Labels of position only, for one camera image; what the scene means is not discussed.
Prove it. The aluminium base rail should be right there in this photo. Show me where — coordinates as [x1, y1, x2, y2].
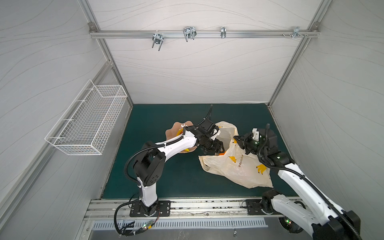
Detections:
[84, 197, 282, 220]

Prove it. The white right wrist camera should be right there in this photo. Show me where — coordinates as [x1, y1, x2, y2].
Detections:
[252, 128, 260, 142]

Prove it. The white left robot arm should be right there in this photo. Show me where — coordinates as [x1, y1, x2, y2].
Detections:
[124, 118, 225, 217]

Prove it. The metal bracket hook right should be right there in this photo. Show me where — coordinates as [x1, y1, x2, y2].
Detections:
[282, 27, 309, 39]

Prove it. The metal U-bolt hook left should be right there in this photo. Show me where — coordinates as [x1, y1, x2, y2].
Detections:
[152, 33, 164, 51]

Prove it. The cream banana-print plastic bag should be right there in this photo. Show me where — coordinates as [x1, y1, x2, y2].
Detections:
[199, 121, 273, 189]

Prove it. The pink scalloped plastic bowl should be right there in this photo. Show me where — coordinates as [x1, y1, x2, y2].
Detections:
[165, 121, 197, 154]

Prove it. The metal U-bolt hook middle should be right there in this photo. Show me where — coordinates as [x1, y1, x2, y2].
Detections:
[183, 26, 197, 42]

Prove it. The white wire basket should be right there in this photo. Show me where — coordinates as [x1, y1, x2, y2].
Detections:
[45, 80, 128, 156]

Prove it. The white vented floor strip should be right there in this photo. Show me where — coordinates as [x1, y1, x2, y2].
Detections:
[92, 217, 268, 231]

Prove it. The metal clamp hook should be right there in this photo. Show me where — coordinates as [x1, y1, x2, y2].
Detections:
[221, 27, 227, 39]

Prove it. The aluminium top crossbar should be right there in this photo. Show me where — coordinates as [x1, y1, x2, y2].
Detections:
[90, 29, 321, 39]

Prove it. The long yellow toy banana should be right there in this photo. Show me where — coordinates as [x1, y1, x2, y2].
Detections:
[177, 128, 184, 136]

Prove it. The metal u-bolt hook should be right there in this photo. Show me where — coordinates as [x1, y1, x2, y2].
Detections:
[183, 26, 197, 42]
[152, 33, 164, 51]

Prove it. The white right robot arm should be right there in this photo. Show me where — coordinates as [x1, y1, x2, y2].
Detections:
[234, 125, 362, 240]

